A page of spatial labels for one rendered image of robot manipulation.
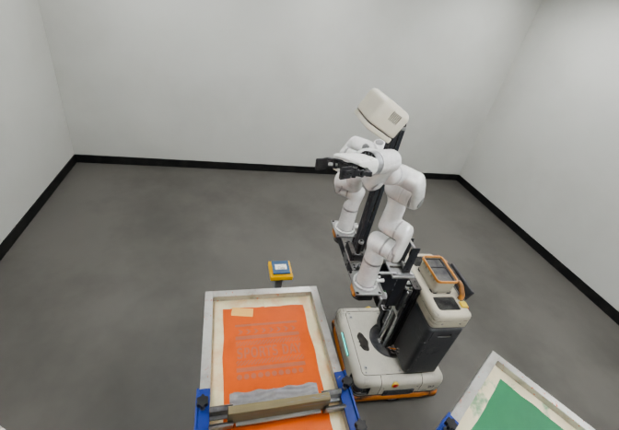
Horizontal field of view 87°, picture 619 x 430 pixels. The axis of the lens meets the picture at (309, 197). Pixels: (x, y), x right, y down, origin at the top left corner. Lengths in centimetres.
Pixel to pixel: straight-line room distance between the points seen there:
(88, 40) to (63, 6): 33
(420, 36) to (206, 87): 280
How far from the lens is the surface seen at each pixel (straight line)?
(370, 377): 249
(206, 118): 453
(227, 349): 163
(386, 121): 139
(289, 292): 180
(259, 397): 153
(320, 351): 167
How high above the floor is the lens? 234
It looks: 32 degrees down
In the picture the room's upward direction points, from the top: 12 degrees clockwise
